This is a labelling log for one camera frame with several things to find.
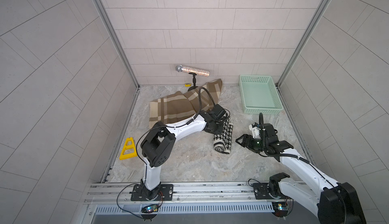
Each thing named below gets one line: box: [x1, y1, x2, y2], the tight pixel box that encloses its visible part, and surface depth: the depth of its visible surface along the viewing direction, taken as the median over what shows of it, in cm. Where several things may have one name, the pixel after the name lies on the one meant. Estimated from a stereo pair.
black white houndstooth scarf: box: [213, 118, 234, 154], surface depth 84 cm
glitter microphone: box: [175, 64, 211, 78], surface depth 98 cm
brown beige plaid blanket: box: [148, 79, 223, 129], surface depth 105 cm
